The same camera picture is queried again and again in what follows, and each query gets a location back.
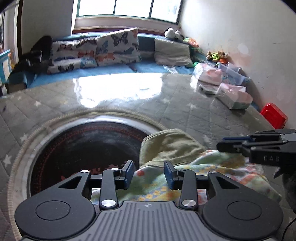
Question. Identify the red plastic stool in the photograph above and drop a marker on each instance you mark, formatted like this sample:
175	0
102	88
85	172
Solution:
274	115

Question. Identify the black clothes pile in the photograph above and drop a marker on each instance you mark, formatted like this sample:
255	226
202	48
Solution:
36	59

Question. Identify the patterned green children's jacket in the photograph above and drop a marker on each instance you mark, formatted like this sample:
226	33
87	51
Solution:
184	152

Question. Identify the small plush toys group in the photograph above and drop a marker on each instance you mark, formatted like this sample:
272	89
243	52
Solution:
217	57

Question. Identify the clear plastic storage bin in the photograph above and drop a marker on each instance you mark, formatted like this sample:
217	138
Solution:
232	74

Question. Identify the round black induction cooktop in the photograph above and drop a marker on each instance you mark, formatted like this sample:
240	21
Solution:
94	144

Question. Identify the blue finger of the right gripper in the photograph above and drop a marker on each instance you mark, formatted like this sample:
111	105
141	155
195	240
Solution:
232	144

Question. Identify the pink tissue pack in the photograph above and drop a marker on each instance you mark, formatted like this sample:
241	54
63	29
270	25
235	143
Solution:
208	74
234	97

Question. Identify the grey plain cushion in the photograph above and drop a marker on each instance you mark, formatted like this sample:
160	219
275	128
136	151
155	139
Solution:
171	53

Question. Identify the grey quilted star table mat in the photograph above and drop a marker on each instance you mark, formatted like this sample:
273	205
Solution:
69	210

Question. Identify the blue white cabinet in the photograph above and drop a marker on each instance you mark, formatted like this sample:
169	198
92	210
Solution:
5	66

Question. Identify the flat butterfly pillow stack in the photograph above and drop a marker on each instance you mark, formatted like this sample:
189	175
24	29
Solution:
66	56

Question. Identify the rear pink tissue pack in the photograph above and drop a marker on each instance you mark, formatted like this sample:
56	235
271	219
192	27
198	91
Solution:
208	74

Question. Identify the front pink tissue pack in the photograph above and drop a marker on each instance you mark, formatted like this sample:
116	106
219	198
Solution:
234	97

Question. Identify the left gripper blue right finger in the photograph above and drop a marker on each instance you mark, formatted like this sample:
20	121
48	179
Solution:
185	181

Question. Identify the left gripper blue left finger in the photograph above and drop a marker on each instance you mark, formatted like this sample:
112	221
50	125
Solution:
112	180

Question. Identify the green framed window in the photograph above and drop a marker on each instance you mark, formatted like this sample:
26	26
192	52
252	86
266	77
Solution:
166	11

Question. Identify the large butterfly pillow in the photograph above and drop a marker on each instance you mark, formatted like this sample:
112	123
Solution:
120	47

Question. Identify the white plush toy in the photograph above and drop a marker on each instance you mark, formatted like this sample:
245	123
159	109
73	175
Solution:
170	33

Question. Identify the small flat grey box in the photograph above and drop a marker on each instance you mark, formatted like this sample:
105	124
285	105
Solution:
208	89

